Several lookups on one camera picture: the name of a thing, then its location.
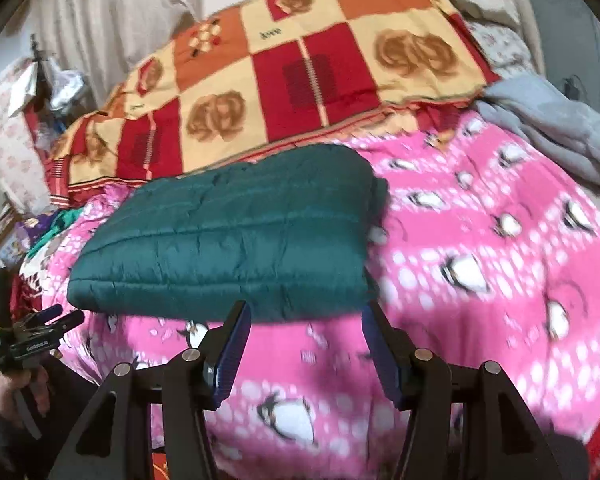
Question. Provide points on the pink penguin print blanket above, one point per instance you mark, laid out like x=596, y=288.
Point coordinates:
x=486, y=251

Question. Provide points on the white refrigerator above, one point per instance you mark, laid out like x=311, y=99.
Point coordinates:
x=570, y=35

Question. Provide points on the dark green puffer jacket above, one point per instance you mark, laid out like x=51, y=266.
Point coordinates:
x=287, y=235

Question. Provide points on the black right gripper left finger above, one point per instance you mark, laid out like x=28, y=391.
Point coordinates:
x=135, y=412

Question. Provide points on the grey sweatshirt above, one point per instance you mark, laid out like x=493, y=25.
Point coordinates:
x=565, y=131

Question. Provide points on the red yellow rose quilt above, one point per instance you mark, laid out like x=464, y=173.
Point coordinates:
x=266, y=75

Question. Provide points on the floral white fabric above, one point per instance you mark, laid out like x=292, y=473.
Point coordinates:
x=22, y=178

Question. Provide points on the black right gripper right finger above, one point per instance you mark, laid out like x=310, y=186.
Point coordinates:
x=463, y=422

